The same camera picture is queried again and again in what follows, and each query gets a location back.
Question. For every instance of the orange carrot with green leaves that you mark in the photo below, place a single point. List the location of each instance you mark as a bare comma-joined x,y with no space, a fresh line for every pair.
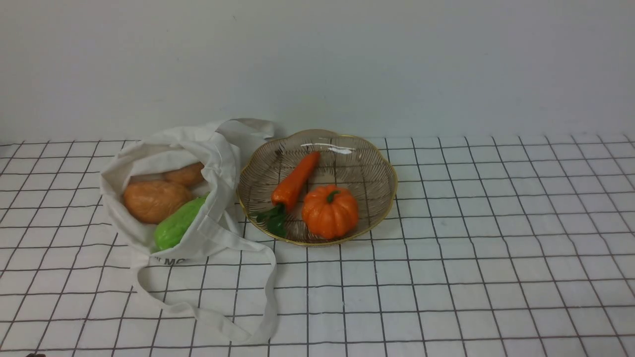
286,195

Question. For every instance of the green chayote vegetable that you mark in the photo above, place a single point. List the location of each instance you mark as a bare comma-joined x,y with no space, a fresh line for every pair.
170,231

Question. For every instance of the white canvas tote bag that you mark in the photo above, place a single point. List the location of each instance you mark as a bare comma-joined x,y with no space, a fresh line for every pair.
220,146

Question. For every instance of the small brown potato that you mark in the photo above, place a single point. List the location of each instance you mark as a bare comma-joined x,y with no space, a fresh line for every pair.
188,176

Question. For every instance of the small orange pumpkin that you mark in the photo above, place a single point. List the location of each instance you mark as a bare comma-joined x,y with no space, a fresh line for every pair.
330,211

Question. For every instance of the white black-grid tablecloth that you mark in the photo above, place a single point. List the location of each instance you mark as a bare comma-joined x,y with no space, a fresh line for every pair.
505,246

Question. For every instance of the large brown potato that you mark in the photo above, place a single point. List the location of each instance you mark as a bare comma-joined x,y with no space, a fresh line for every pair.
151,202

